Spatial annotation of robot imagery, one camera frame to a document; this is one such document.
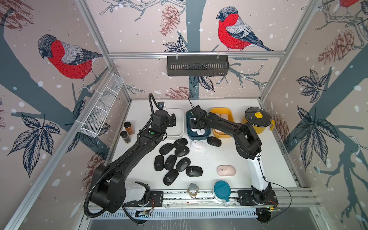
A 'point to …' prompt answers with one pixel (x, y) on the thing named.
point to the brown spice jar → (129, 128)
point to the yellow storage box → (222, 110)
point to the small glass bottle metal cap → (192, 190)
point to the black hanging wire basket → (198, 66)
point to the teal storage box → (193, 135)
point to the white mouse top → (198, 144)
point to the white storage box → (178, 130)
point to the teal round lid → (223, 189)
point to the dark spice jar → (126, 137)
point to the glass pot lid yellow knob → (258, 116)
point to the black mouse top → (180, 142)
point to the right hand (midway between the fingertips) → (193, 123)
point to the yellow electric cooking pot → (258, 129)
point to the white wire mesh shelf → (96, 116)
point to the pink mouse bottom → (226, 170)
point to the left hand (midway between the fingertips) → (169, 111)
